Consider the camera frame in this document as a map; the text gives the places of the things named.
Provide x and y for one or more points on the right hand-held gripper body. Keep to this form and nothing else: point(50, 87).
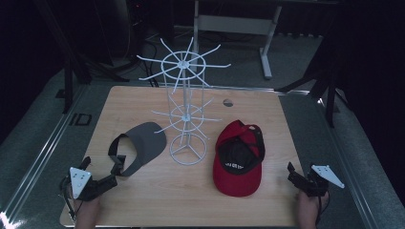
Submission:
point(318, 184)

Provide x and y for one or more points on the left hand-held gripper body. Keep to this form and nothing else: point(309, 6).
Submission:
point(81, 186)

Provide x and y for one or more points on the grey sun visor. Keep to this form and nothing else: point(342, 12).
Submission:
point(144, 143)

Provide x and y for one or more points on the red baseball cap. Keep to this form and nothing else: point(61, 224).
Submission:
point(237, 187)

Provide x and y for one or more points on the person's left hand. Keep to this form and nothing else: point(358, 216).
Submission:
point(86, 211)

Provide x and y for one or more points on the person's right hand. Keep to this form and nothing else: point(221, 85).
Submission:
point(308, 211)

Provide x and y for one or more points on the black tripod stand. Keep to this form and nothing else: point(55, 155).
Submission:
point(68, 79)
point(329, 92)

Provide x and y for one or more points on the grey round table grommet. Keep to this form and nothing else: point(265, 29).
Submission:
point(228, 102)

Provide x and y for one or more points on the metal floor rail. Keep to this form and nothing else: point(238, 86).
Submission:
point(38, 159)
point(350, 171)

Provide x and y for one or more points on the white metal desk frame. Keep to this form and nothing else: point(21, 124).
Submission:
point(235, 24)

